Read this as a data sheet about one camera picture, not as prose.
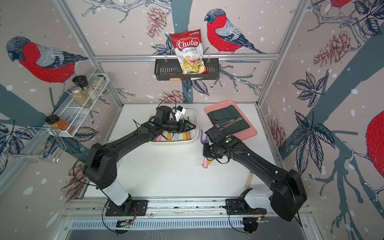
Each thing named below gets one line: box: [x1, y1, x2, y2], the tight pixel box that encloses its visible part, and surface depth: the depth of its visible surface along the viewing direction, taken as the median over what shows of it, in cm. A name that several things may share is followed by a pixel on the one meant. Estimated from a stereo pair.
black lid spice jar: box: [72, 75, 89, 89], surface depth 75 cm
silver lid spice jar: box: [70, 86, 93, 108], surface depth 74 cm
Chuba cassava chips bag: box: [169, 29, 209, 74], surface depth 85 cm
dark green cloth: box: [207, 105, 251, 136], surface depth 113 cm
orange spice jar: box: [45, 114, 75, 135], surface depth 62 cm
